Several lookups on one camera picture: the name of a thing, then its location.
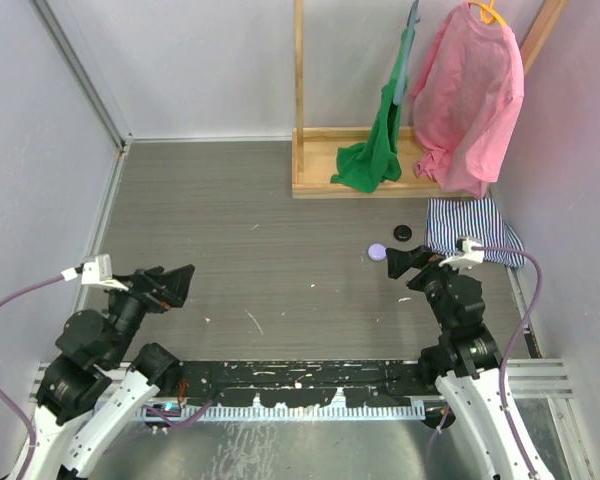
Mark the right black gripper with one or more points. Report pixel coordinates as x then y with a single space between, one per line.
398 261

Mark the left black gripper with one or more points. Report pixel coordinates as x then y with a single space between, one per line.
172 286

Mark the black round earbud case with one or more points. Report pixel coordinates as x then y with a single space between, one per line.
402 233

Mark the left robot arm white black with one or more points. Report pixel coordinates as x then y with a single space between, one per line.
75 419

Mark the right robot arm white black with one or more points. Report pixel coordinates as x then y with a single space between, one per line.
466 365

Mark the blue white striped cloth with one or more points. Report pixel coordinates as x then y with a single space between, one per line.
448 220

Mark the green cloth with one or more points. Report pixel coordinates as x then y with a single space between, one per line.
365 165

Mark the wooden clothes rack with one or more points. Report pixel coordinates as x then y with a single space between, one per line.
314 149

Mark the pink t-shirt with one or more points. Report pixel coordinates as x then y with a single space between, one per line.
466 102

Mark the blue clothes hanger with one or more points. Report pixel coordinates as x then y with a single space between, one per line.
406 46

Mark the orange clothes hanger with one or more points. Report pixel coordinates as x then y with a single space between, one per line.
488 14

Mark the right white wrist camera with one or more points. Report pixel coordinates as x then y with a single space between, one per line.
468 254

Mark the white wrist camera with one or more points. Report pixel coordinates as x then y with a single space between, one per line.
468 254
97 272

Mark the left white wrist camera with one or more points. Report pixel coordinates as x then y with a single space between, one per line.
97 272

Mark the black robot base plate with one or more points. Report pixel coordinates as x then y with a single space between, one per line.
295 384

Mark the slotted grey cable duct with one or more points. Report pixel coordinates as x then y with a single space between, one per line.
336 411

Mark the aluminium corner frame profile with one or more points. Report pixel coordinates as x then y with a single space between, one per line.
65 31

